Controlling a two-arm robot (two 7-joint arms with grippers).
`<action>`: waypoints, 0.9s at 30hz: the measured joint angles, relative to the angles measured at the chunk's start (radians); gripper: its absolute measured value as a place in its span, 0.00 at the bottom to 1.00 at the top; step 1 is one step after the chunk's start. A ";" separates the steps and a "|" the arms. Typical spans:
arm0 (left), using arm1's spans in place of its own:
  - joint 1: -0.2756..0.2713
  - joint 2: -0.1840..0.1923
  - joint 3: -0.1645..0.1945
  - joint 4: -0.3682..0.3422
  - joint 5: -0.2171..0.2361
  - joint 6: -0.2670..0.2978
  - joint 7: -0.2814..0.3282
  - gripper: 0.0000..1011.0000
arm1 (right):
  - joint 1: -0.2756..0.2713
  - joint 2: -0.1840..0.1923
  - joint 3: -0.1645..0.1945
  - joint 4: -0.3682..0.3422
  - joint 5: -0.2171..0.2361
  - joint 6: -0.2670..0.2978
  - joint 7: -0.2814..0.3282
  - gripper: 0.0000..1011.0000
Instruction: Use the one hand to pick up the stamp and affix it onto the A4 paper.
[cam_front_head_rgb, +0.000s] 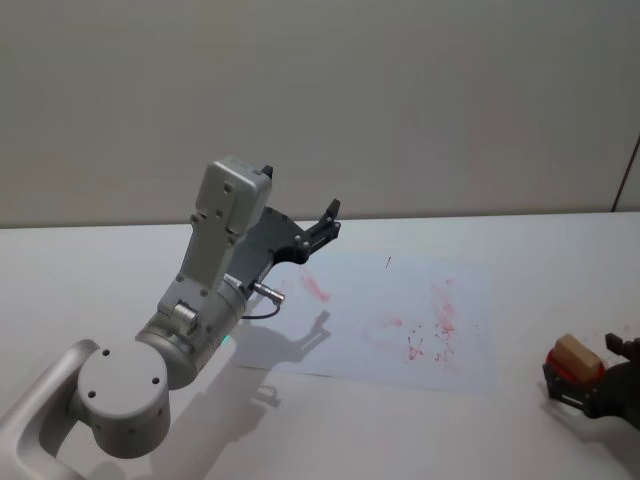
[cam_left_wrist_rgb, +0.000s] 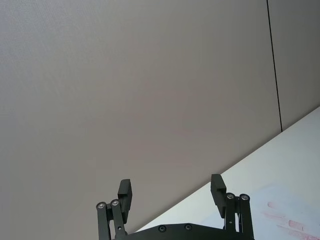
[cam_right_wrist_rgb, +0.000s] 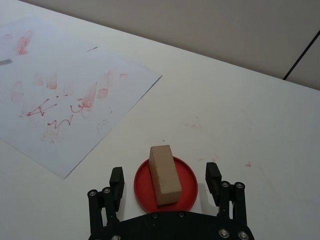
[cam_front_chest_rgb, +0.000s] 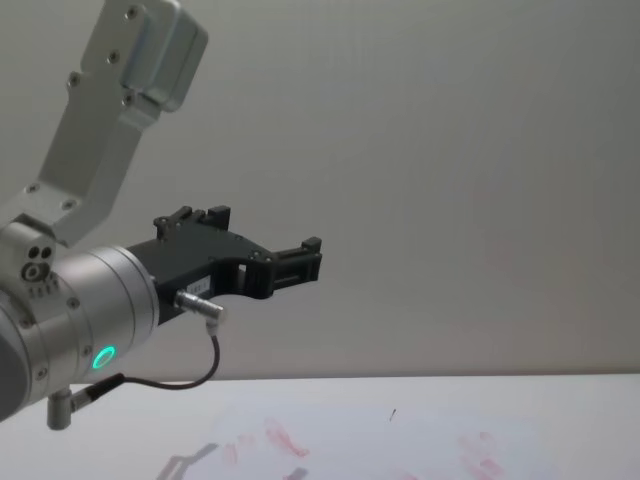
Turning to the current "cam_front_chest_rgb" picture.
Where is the thin dark gripper cable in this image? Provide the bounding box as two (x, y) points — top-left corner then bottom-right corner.
(69, 290), (230, 409)

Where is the white table cloth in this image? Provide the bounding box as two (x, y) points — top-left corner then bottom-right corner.
(0, 373), (640, 480)

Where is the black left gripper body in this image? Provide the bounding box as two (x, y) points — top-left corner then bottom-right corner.
(123, 218), (275, 327)

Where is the white curtain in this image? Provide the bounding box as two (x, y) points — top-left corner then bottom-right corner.
(0, 0), (640, 387)

